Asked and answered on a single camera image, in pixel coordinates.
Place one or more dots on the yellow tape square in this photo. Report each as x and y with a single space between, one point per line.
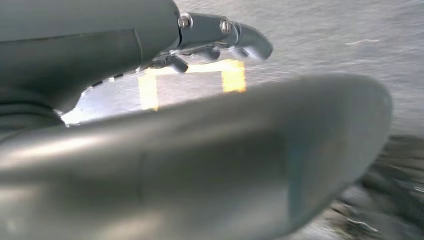
233 78

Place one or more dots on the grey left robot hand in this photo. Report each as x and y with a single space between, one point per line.
198 165

